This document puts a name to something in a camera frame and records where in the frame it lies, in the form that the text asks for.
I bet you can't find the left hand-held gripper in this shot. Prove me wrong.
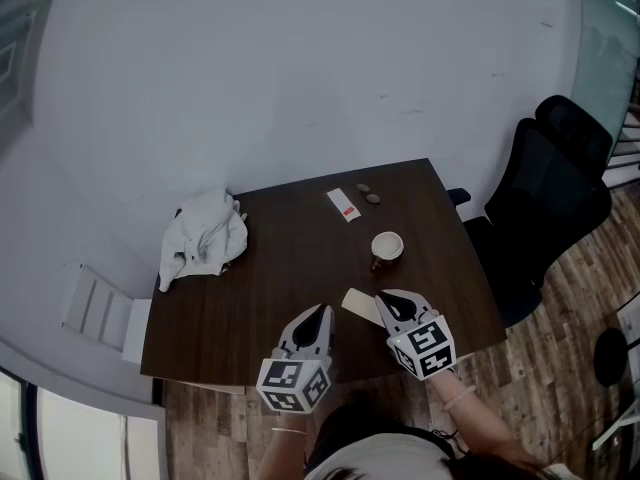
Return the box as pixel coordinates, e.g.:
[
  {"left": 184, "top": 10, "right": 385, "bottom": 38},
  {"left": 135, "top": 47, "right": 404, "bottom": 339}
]
[{"left": 255, "top": 303, "right": 335, "bottom": 414}]

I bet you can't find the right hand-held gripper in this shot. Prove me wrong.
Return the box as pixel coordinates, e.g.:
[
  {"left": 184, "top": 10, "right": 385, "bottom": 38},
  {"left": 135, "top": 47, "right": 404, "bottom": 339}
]
[{"left": 372, "top": 288, "right": 457, "bottom": 382}]

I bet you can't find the person's left forearm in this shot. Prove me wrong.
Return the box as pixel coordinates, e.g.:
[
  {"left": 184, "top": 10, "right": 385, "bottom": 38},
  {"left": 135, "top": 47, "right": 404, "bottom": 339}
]
[{"left": 254, "top": 410, "right": 314, "bottom": 480}]

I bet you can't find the person's right forearm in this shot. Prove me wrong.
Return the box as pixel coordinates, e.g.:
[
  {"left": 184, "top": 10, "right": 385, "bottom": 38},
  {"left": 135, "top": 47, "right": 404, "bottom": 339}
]
[{"left": 427, "top": 370, "right": 546, "bottom": 469}]

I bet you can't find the dark table with white legs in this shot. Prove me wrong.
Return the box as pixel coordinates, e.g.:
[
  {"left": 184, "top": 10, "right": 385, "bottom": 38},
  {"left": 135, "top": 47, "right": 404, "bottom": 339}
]
[{"left": 139, "top": 157, "right": 508, "bottom": 389}]

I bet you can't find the brown cup with white inside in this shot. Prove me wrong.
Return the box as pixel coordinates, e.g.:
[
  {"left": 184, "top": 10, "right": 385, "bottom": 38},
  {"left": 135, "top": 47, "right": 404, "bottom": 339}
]
[{"left": 370, "top": 231, "right": 405, "bottom": 271}]

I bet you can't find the white packet with red label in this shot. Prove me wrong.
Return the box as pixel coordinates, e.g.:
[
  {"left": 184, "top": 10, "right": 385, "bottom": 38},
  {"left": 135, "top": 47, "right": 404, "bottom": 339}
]
[{"left": 326, "top": 187, "right": 362, "bottom": 225}]

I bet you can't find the person's grey shirt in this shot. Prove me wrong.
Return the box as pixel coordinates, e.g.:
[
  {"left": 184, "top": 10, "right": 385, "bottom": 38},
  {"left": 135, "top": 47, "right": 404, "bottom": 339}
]
[{"left": 304, "top": 432, "right": 456, "bottom": 480}]

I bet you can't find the crumpled white cloth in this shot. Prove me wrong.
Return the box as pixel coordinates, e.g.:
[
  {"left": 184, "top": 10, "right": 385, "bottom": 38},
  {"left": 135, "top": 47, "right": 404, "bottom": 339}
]
[{"left": 158, "top": 186, "right": 250, "bottom": 293}]

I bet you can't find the white box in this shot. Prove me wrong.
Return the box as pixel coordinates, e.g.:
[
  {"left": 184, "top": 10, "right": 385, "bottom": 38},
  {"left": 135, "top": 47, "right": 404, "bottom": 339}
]
[{"left": 121, "top": 297, "right": 152, "bottom": 364}]

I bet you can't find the black office chair with headrest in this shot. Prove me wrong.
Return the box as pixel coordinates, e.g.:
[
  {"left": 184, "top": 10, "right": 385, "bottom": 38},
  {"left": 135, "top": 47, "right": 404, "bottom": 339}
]
[{"left": 446, "top": 95, "right": 614, "bottom": 329}]

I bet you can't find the black floor fan stand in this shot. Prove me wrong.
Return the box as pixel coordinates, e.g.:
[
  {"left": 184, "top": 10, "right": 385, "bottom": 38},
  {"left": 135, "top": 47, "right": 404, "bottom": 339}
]
[{"left": 593, "top": 327, "right": 640, "bottom": 388}]

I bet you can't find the window with white blinds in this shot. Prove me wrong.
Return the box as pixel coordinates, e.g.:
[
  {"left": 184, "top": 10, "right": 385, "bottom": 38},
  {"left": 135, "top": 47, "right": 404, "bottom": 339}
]
[{"left": 0, "top": 367, "right": 166, "bottom": 480}]

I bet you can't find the black metal railing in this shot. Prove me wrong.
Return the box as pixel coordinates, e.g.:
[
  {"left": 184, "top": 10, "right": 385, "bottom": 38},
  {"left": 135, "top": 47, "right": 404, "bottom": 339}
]
[{"left": 604, "top": 112, "right": 640, "bottom": 184}]

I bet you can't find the frosted glass partition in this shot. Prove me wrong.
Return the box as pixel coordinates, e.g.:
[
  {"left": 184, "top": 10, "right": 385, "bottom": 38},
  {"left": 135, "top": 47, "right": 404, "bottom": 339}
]
[{"left": 572, "top": 0, "right": 640, "bottom": 134}]

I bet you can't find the grey panelled door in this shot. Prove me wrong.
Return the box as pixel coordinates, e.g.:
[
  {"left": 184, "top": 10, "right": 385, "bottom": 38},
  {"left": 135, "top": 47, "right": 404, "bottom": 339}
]
[{"left": 0, "top": 0, "right": 56, "bottom": 129}]

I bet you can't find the white slatted wall panel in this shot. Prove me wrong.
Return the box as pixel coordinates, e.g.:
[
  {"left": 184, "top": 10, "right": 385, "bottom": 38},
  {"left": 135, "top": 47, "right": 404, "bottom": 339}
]
[{"left": 60, "top": 262, "right": 134, "bottom": 349}]

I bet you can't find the white frame desk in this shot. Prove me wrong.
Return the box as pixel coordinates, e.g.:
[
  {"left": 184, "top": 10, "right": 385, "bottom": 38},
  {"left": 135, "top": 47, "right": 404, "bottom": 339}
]
[{"left": 592, "top": 302, "right": 640, "bottom": 452}]

